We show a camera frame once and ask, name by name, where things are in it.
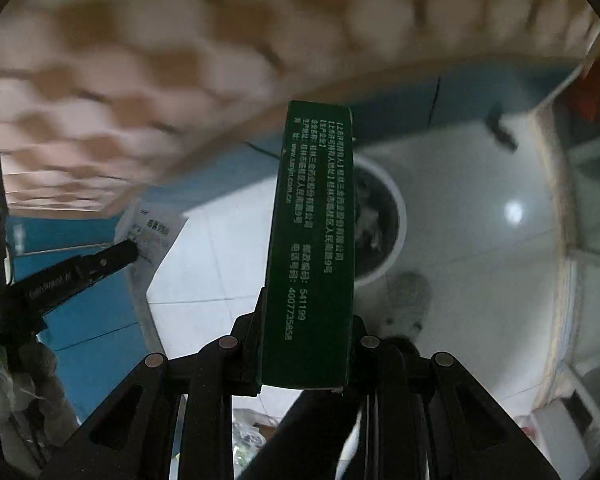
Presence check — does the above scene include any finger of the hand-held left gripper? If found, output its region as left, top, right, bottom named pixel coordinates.
left=77, top=239, right=139, bottom=286

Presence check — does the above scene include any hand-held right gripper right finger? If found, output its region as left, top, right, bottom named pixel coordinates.
left=350, top=312, right=561, bottom=480

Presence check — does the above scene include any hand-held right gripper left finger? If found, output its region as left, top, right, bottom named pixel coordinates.
left=40, top=287, right=267, bottom=480

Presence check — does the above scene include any white paper packet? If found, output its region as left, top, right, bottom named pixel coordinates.
left=115, top=199, right=188, bottom=266

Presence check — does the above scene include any green cardboard box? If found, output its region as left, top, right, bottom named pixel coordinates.
left=257, top=100, right=356, bottom=391

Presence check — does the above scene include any white round waste bin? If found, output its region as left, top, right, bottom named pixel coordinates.
left=352, top=156, right=409, bottom=288

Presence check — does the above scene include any clear plastic bag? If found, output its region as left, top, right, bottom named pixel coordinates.
left=232, top=409, right=282, bottom=480

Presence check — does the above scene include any storage rack with white bottles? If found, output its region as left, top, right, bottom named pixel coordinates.
left=0, top=340, right=81, bottom=471

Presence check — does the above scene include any checkered brown pink tablecloth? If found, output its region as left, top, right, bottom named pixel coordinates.
left=0, top=0, right=600, bottom=211

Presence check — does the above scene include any white plastic box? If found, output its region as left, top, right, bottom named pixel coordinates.
left=534, top=390, right=600, bottom=457

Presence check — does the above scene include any black door stopper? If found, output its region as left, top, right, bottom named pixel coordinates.
left=484, top=105, right=520, bottom=152

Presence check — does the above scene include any glass sliding door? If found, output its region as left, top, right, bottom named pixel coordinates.
left=530, top=25, right=600, bottom=461

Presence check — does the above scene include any red cloth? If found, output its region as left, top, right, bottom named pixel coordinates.
left=565, top=55, right=600, bottom=117

